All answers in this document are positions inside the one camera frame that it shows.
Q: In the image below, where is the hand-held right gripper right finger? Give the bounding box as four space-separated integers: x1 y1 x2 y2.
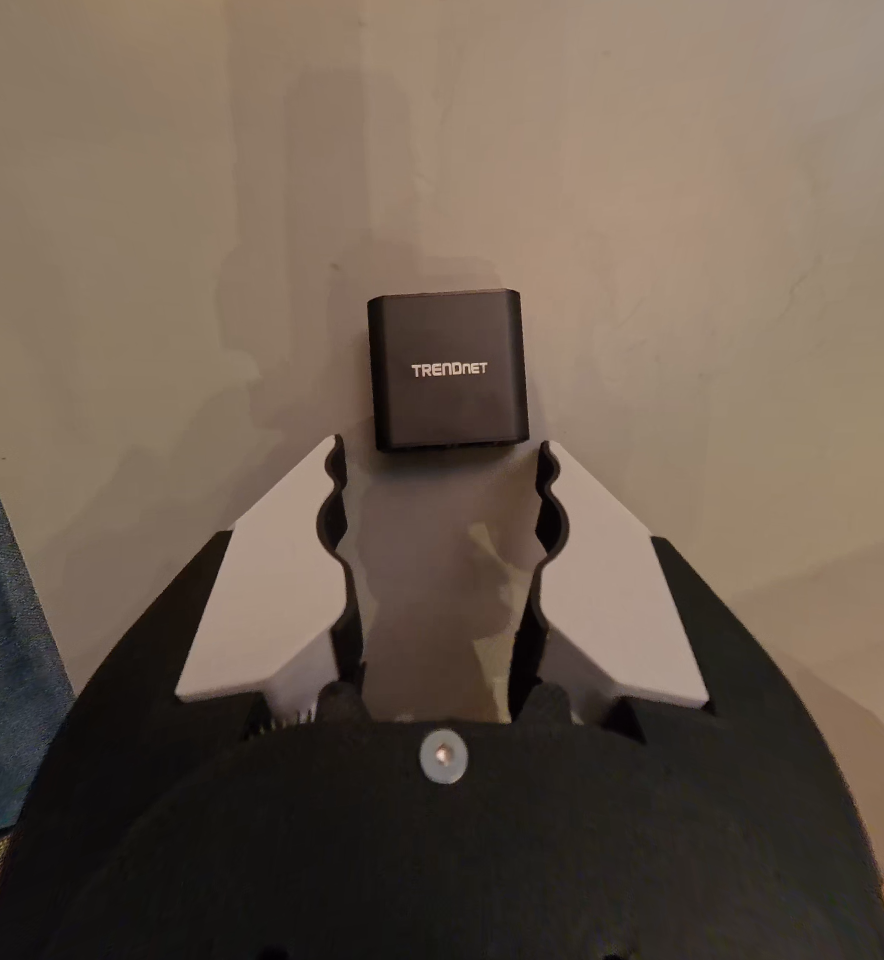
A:
509 438 715 725

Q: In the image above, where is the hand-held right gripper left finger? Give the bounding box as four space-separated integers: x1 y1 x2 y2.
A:
175 433 368 721

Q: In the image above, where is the black network switch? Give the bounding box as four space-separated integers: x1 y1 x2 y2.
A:
367 287 531 453

